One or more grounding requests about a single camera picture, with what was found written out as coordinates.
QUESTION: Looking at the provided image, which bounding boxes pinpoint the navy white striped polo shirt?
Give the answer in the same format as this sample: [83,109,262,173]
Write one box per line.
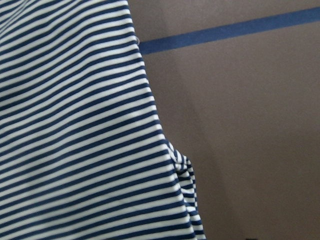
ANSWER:
[0,0,206,240]

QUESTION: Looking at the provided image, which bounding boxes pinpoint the long blue tape strip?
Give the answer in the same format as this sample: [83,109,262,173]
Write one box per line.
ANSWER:
[139,7,320,55]

